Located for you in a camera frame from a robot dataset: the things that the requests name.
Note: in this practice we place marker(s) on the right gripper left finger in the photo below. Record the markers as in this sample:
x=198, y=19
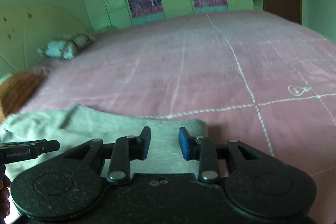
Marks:
x=96, y=162

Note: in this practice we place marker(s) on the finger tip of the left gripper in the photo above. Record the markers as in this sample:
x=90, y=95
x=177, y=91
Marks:
x=26, y=150

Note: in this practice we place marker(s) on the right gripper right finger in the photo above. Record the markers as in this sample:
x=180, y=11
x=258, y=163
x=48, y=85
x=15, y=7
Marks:
x=203, y=149

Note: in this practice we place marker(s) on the person's hand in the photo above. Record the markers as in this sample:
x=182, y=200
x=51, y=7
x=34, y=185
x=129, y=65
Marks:
x=5, y=193

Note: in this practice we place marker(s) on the orange striped pillow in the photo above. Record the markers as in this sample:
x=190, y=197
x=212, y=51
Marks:
x=16, y=90

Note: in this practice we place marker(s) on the pink quilted bedspread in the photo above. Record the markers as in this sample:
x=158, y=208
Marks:
x=251, y=76

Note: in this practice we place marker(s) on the pink pillow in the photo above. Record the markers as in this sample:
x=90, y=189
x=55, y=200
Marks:
x=46, y=66

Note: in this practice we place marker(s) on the white patterned pillow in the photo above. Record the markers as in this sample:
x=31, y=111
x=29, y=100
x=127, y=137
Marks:
x=67, y=47

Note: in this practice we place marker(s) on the white round headboard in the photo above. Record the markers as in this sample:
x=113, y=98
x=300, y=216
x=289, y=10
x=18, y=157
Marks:
x=26, y=26

